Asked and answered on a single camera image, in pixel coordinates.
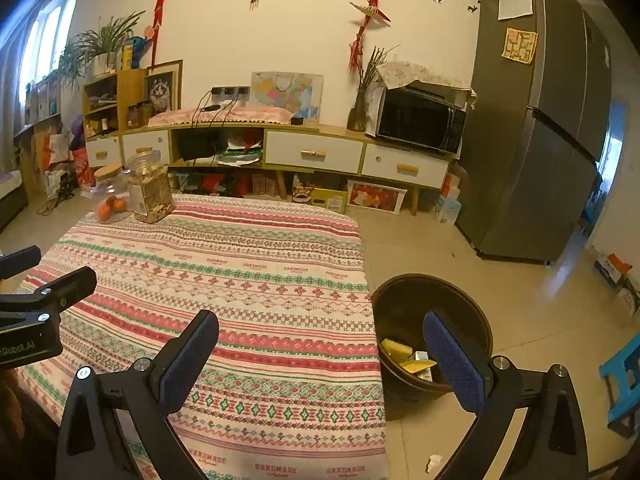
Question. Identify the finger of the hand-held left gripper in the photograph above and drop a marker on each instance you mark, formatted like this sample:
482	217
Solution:
65	290
20	262

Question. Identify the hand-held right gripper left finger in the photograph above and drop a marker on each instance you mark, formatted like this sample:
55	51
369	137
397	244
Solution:
187	360

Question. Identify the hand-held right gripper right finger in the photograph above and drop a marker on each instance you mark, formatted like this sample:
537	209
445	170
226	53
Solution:
455	365

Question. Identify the yellow sponge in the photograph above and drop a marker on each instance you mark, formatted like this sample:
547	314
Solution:
397	350

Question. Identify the dark brown waste bin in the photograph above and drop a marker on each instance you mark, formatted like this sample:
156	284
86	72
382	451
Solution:
400	300

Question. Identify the white paper scrap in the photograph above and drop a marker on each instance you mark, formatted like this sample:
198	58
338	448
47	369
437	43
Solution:
435	462

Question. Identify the striped patterned tablecloth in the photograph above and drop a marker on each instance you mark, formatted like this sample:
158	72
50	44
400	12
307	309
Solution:
250	270

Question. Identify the red gift bag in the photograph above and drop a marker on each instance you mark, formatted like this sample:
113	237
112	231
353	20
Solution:
82	170

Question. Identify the glass jar with cork lid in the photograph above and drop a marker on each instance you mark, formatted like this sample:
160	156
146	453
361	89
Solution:
112	185

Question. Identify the large clear snack jar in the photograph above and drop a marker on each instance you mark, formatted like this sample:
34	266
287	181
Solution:
150	195

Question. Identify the white and blue cartons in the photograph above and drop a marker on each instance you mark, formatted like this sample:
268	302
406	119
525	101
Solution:
447	210

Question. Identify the blue plastic stool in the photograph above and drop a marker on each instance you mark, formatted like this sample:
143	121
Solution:
622	365

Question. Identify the open cardboard box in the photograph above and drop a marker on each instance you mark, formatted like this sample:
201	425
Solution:
610	267

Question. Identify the red fish picture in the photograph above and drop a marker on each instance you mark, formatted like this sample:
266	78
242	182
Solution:
375	195

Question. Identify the black box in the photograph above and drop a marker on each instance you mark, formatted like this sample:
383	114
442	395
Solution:
200	145

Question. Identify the yellow cardboard box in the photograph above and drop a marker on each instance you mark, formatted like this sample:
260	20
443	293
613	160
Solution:
330	200

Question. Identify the yellow wooden shelf unit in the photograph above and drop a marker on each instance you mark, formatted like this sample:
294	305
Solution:
132	85

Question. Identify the stack of papers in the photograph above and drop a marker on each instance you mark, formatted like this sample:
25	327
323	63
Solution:
240	155

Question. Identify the grey refrigerator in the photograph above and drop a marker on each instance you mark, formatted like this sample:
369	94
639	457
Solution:
525	160

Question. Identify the window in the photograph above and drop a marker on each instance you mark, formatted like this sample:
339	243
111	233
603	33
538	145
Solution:
45	45

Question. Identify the framed cat picture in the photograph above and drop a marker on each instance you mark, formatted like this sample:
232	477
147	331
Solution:
162	91

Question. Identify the pink cloth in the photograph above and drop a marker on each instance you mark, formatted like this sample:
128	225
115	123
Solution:
225	116

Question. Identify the green potted plant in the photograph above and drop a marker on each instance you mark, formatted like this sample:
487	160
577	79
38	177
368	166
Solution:
105	40

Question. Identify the long white-drawer sideboard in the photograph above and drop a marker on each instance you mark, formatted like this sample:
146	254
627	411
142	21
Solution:
312	152

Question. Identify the blue plush toy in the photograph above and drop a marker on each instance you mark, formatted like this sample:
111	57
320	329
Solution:
139	47

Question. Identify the black microwave oven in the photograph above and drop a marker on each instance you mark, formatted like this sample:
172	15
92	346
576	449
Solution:
420	120

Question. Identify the small black device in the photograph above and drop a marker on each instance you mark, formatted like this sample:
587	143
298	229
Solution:
297	121

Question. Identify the glass vase with branches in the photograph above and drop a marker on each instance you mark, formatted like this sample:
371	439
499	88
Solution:
357	117

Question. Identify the map poster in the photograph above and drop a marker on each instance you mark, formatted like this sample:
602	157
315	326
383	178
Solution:
285	92

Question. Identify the floral cloth cover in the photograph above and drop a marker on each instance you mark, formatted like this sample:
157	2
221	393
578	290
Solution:
425	74

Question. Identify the yellow paper note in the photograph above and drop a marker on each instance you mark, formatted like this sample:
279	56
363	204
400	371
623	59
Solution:
520	46

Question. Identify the white paper sheet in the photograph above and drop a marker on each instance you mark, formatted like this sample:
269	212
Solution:
515	4

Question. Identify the wall socket strip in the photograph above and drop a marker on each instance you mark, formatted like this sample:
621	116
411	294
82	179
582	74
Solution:
230	91

